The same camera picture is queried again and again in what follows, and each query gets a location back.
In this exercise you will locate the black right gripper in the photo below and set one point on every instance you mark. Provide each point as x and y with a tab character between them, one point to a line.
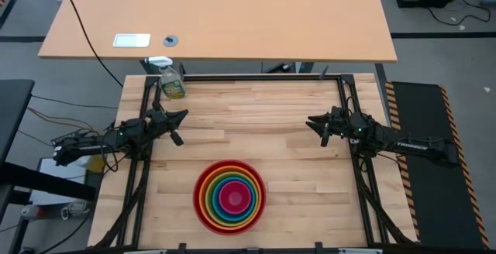
339	124

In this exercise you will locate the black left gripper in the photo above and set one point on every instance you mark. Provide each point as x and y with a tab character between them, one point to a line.
159	122

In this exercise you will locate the orange plastic bowl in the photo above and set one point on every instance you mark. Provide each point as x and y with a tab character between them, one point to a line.
202	198

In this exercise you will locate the green plastic bowl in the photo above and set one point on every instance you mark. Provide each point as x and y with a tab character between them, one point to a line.
208	198

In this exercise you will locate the blue plastic bowl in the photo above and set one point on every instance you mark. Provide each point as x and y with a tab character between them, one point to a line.
215	198

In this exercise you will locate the small pink plastic bowl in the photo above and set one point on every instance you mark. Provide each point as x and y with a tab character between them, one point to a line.
233	198

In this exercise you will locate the large red plastic bowl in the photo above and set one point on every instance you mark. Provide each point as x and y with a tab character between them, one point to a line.
228	232

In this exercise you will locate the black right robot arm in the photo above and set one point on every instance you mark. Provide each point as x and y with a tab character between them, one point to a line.
418	147

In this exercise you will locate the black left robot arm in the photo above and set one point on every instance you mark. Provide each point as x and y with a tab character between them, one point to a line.
85	147

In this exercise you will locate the clear spray bottle white trigger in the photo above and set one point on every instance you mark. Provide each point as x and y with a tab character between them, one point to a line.
172	85

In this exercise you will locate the grey round desk grommet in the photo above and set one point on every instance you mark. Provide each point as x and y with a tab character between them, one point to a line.
170	40

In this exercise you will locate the white flat rectangular device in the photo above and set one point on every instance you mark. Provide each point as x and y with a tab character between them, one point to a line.
131	40

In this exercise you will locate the plastic bottle yellow liquid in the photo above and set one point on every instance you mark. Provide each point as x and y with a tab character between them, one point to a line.
96	164

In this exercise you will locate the large light wooden desk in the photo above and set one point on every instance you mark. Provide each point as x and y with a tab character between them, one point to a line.
232	14

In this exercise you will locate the white box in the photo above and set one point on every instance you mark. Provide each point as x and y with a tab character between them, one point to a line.
54	170

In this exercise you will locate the black side table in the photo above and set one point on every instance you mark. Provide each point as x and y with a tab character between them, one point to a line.
13	107

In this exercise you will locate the small silver can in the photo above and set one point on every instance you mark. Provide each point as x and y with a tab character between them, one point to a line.
31	211

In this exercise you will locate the black aluminium table frame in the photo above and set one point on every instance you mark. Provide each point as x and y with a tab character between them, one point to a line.
252	77

